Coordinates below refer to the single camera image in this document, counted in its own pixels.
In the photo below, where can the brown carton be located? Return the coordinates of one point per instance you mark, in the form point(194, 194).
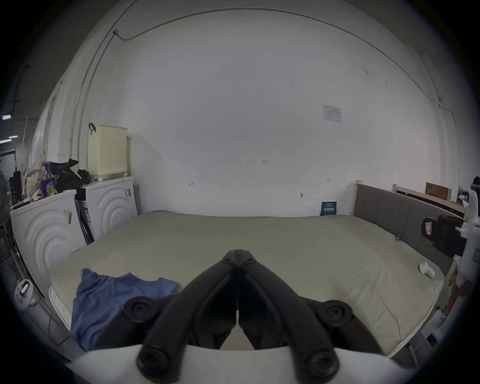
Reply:
point(437, 189)

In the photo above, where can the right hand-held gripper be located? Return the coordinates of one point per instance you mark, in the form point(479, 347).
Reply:
point(471, 240)

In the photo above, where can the bed with beige sheet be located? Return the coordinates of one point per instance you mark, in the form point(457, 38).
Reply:
point(270, 240)

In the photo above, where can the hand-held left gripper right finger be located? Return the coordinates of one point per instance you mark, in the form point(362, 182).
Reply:
point(296, 318)

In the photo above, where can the white washing machine with basket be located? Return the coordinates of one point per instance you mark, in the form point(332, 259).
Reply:
point(112, 210)

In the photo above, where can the blue shirt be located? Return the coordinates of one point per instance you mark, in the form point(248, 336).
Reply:
point(101, 300)

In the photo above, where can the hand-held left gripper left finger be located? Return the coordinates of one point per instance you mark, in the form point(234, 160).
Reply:
point(176, 318)

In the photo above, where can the large white washing machine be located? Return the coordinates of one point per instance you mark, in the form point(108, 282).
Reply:
point(41, 232)

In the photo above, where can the grey padded headboard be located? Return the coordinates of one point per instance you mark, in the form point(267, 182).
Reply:
point(390, 210)

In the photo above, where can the standing fan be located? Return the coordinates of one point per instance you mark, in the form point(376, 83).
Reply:
point(3, 198)

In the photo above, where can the small white hand controller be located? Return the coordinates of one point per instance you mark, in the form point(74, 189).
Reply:
point(426, 269)

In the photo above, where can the dark blue card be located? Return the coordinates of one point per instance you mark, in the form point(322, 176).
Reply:
point(328, 208)

